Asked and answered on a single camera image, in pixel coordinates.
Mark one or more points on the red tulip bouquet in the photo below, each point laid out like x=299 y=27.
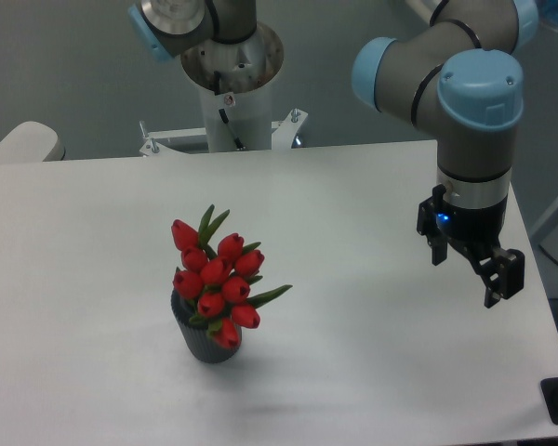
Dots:
x=216 y=282

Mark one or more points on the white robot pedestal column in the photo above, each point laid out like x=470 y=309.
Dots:
x=234 y=82

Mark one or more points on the white metal base frame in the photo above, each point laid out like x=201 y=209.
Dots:
x=284 y=135

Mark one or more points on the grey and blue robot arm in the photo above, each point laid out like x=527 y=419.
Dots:
x=458 y=82

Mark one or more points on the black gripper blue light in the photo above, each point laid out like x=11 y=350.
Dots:
x=502 y=271

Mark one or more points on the white chair armrest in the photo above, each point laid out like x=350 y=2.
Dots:
x=31 y=142

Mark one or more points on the dark grey ribbed vase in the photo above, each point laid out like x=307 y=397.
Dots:
x=203 y=347

